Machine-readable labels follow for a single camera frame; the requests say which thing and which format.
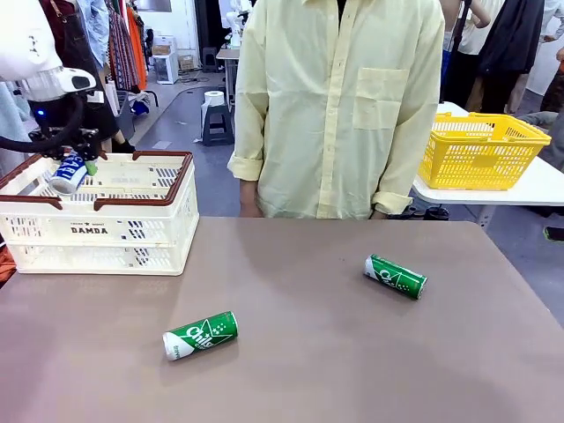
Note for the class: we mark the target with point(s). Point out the black caster base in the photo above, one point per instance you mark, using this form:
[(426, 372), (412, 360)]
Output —
[(429, 213)]

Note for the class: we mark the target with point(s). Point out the light blue hanging shirt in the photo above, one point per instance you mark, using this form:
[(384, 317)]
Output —
[(97, 26)]

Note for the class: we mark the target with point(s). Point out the orange hanging cloth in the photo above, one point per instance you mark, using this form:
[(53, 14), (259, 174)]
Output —
[(138, 48)]

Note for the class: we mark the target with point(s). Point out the cardboard box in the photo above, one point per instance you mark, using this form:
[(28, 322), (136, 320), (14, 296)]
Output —
[(187, 62)]

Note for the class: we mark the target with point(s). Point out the person in dark clothes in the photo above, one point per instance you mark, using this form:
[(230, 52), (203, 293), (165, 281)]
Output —
[(511, 39)]

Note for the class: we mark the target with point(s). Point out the person in yellow shirt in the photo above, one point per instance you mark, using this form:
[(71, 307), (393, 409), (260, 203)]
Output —
[(335, 110)]

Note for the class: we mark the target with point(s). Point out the striped patterned hanging cloth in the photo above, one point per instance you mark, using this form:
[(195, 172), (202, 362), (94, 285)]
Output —
[(123, 48)]

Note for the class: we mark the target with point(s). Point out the person in cream shirt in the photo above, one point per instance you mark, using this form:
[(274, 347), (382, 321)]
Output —
[(473, 35)]

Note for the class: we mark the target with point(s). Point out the seated person in grey trousers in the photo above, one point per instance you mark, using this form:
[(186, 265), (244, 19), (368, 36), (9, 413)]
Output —
[(553, 154)]

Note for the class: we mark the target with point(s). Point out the green Chilsung drink can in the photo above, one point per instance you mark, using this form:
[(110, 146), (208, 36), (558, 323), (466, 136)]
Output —
[(202, 336), (396, 277)]

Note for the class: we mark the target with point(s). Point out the black stand pole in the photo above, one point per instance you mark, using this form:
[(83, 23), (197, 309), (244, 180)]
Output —
[(456, 44)]

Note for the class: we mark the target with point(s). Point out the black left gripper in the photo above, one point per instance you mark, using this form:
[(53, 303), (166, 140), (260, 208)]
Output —
[(50, 119)]

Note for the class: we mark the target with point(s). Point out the person's left forearm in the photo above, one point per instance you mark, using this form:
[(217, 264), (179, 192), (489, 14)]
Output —
[(380, 215)]

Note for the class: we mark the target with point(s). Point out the dark grey plastic stool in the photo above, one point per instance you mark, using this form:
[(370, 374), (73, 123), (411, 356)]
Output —
[(218, 125)]

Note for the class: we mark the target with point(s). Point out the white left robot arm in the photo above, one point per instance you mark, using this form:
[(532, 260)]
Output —
[(24, 39)]

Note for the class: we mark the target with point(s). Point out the yellow plastic shopping basket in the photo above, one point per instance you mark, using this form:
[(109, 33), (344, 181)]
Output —
[(480, 163)]

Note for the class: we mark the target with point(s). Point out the small white cabinet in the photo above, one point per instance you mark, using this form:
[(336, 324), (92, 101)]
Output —
[(165, 64)]

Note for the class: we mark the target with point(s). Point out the white paper towel roll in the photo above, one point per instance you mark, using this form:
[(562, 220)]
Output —
[(215, 99)]

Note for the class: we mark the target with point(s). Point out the white side table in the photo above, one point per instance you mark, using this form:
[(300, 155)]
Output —
[(542, 185)]

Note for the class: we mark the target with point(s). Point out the blue Pocari drink can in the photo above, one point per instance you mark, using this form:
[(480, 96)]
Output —
[(68, 176)]

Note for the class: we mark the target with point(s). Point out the mannequin with blue skirt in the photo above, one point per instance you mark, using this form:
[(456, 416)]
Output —
[(467, 17)]

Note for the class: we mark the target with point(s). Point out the mannequin with dark apron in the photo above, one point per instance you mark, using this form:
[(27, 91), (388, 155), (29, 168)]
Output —
[(83, 48)]

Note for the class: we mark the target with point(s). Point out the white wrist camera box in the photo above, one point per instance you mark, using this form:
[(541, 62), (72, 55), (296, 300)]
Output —
[(77, 81)]

